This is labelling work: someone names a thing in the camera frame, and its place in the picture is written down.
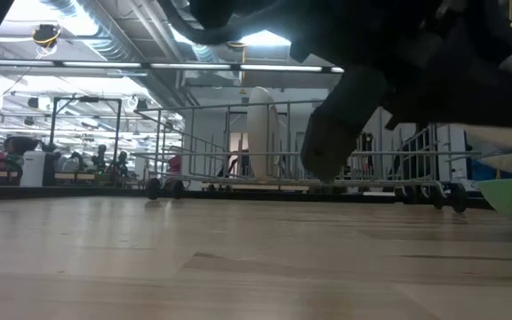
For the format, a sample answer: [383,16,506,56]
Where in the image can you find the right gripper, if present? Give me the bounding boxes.
[282,0,512,184]

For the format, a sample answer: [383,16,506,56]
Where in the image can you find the light wood desk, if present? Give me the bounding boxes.
[200,183,311,193]

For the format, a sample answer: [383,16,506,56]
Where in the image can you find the white panel stand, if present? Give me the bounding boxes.
[433,124,468,181]

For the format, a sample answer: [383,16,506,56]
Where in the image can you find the blue bin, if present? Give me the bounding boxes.
[471,158,506,181]

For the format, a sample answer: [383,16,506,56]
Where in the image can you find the long linear ceiling light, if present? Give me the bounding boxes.
[0,59,345,75]

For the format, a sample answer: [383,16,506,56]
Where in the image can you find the black metal gantry stand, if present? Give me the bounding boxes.
[49,94,124,186]

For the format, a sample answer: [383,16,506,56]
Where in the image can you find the white air purifier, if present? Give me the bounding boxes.
[19,150,47,188]

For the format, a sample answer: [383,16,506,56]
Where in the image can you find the black hanging ceiling device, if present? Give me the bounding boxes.
[32,24,61,48]

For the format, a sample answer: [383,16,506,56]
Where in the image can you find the grey wire dish rack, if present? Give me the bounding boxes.
[132,100,483,213]

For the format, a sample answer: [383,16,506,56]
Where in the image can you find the black metal table frame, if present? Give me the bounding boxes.
[0,183,501,211]

